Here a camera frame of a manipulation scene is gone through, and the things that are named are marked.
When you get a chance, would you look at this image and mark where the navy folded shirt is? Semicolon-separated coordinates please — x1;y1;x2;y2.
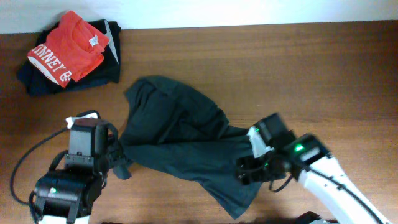
17;60;109;96

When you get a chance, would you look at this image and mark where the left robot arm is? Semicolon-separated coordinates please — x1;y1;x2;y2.
29;118;131;223

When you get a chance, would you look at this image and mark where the dark green t-shirt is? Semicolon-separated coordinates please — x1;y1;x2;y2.
119;76;261;219

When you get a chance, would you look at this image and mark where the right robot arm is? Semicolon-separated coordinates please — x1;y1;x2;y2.
236;113;390;223

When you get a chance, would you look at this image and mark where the red folded t-shirt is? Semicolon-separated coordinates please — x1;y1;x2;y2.
27;11;109;88

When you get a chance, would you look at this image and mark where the left black cable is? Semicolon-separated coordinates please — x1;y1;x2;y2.
9;123;119;206

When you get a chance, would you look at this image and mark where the right black cable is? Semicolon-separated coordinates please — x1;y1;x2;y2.
269;167;386;224

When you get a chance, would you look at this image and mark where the black folded shirt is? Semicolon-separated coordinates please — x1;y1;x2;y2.
34;19;122;94

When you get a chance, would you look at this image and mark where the black cable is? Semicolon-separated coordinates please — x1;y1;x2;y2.
269;167;386;224
9;123;119;206

